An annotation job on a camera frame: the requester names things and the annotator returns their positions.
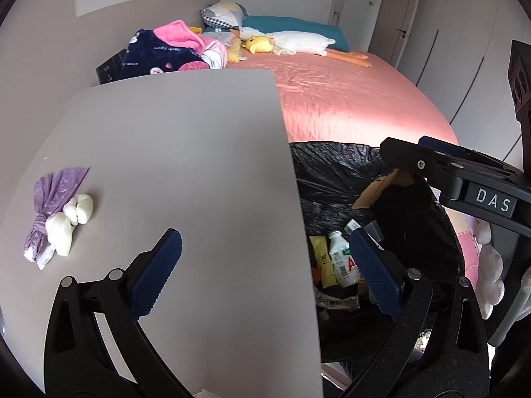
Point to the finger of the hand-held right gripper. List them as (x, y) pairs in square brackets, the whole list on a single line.
[(415, 161), (439, 145)]

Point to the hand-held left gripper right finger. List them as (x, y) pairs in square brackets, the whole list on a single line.
[(375, 271)]

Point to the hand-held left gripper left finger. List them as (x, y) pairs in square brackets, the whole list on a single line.
[(159, 273)]

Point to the white bottle green label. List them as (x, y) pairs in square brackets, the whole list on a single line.
[(342, 259)]

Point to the yellow snack packet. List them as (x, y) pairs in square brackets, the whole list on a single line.
[(323, 261)]

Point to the trash bin with black bag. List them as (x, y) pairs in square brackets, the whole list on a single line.
[(332, 174)]

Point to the crumpled wrapper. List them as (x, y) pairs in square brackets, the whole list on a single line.
[(336, 300)]

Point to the brown cardboard piece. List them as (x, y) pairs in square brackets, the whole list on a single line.
[(373, 192)]

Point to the white plush toy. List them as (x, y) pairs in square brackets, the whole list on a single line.
[(491, 273)]

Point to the pink bed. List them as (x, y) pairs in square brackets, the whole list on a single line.
[(352, 99)]

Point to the purple plastic bag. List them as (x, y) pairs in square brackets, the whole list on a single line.
[(49, 195)]

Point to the white plush goose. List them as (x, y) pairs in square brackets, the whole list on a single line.
[(298, 41)]

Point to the teal pillow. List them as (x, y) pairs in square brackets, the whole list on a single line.
[(298, 27)]

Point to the yellow plush duck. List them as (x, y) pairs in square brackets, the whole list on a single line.
[(259, 44)]

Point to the black box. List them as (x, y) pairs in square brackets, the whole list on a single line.
[(110, 68)]

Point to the yellow textured plush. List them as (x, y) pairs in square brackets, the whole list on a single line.
[(234, 49)]

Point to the dark blue printed blanket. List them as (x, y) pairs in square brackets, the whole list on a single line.
[(153, 56)]

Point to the pink fleece cloth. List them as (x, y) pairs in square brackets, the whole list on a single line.
[(182, 37)]

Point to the checkered pillow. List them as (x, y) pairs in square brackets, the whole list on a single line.
[(224, 14)]

